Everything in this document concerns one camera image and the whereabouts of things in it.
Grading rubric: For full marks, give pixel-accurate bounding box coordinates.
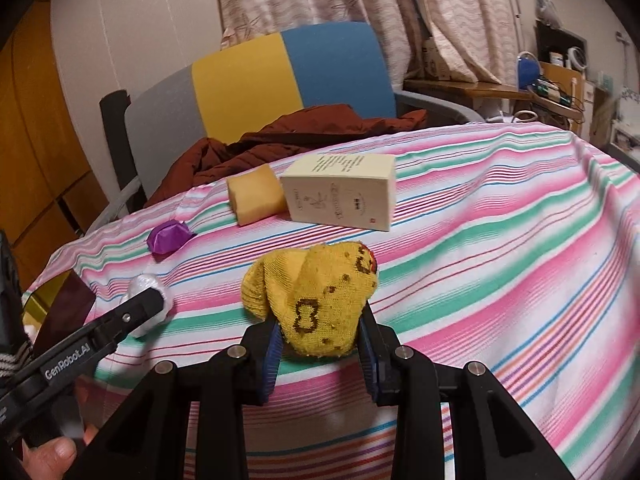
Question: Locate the beige carton box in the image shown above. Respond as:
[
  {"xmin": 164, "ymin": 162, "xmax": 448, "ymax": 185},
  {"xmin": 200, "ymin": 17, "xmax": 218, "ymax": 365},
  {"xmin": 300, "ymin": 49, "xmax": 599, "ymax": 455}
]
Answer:
[{"xmin": 279, "ymin": 152, "xmax": 397, "ymax": 233}]

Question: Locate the striped tablecloth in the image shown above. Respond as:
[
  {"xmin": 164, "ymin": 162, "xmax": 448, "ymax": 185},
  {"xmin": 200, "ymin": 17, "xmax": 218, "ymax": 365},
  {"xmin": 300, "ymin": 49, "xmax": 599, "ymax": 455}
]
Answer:
[{"xmin": 22, "ymin": 122, "xmax": 640, "ymax": 480}]

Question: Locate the brown jacket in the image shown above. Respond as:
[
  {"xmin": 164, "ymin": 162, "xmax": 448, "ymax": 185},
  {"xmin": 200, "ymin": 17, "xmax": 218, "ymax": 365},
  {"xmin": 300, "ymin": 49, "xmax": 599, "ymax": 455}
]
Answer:
[{"xmin": 145, "ymin": 104, "xmax": 430, "ymax": 208}]

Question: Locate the white object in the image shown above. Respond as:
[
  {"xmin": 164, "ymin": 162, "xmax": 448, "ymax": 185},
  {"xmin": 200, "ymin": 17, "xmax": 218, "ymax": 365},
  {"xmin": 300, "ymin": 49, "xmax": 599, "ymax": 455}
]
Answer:
[{"xmin": 127, "ymin": 272, "xmax": 173, "ymax": 338}]

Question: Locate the yellow sock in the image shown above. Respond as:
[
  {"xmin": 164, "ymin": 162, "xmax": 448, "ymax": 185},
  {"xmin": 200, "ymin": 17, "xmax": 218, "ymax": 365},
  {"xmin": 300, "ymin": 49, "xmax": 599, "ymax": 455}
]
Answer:
[{"xmin": 241, "ymin": 241, "xmax": 379, "ymax": 358}]

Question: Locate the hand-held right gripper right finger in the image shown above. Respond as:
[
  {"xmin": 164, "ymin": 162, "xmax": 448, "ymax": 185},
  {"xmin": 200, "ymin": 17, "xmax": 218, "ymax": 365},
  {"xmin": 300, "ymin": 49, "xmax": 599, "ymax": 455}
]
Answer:
[{"xmin": 357, "ymin": 302, "xmax": 576, "ymax": 480}]

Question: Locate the black shelf unit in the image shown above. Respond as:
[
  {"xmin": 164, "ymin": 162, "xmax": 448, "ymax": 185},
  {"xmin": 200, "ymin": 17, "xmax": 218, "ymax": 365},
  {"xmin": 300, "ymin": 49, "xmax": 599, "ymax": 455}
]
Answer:
[{"xmin": 535, "ymin": 20, "xmax": 588, "ymax": 68}]

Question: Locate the yellow sponge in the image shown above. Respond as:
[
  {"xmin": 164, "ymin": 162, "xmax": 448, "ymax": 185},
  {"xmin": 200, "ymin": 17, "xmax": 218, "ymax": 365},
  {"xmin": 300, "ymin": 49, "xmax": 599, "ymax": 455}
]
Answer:
[{"xmin": 226, "ymin": 164, "xmax": 289, "ymax": 227}]

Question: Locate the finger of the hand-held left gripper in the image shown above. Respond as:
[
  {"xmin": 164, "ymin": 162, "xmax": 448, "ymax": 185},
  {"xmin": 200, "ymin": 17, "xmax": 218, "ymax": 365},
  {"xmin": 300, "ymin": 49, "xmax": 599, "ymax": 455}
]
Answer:
[{"xmin": 94, "ymin": 287, "xmax": 167, "ymax": 357}]

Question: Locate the blue container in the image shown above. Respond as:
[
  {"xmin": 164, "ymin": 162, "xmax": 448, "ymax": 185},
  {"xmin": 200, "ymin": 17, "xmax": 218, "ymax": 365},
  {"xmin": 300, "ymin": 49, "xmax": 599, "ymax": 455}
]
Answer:
[{"xmin": 516, "ymin": 55, "xmax": 541, "ymax": 88}]

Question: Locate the wooden wardrobe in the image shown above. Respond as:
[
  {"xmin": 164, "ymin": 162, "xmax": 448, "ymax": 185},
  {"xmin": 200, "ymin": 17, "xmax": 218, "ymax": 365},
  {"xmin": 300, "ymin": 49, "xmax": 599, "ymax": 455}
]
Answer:
[{"xmin": 0, "ymin": 0, "xmax": 108, "ymax": 286}]

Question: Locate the person's left hand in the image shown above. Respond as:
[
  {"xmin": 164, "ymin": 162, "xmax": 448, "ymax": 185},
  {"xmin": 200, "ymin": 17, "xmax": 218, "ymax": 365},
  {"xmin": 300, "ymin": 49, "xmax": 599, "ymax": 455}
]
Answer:
[{"xmin": 22, "ymin": 435, "xmax": 79, "ymax": 480}]

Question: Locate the grey yellow blue chair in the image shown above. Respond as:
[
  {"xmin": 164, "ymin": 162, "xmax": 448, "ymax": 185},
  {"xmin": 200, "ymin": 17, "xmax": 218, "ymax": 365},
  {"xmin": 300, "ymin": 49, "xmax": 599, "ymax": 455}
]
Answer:
[{"xmin": 82, "ymin": 21, "xmax": 486, "ymax": 233}]

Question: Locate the small cardboard box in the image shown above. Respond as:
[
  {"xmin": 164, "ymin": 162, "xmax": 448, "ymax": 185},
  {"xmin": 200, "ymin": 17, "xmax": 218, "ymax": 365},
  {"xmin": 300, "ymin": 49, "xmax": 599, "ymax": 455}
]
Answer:
[{"xmin": 422, "ymin": 35, "xmax": 456, "ymax": 81}]

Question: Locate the patterned curtain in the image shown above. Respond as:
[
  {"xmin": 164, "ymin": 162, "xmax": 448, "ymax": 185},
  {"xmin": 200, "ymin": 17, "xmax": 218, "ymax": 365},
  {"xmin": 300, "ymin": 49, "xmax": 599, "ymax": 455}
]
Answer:
[{"xmin": 215, "ymin": 0, "xmax": 521, "ymax": 86}]

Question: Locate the golden box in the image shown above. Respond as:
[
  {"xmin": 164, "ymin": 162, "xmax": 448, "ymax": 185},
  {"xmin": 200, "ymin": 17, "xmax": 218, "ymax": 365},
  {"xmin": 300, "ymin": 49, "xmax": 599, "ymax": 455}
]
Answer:
[{"xmin": 22, "ymin": 270, "xmax": 96, "ymax": 346}]

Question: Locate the wooden desk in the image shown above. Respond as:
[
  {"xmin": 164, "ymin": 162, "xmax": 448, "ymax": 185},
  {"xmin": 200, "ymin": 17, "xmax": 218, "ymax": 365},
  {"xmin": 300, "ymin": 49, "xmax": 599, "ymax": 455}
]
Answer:
[{"xmin": 402, "ymin": 77, "xmax": 586, "ymax": 121}]

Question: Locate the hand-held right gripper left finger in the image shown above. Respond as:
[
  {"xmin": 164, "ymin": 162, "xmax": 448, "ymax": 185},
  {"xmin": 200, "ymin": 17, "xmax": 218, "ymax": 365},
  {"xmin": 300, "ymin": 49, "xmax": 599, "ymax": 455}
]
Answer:
[{"xmin": 65, "ymin": 317, "xmax": 281, "ymax": 480}]

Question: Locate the purple wrapped candy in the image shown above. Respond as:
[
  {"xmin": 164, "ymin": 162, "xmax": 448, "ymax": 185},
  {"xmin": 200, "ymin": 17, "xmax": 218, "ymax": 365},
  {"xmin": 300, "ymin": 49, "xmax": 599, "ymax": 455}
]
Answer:
[{"xmin": 147, "ymin": 219, "xmax": 195, "ymax": 256}]

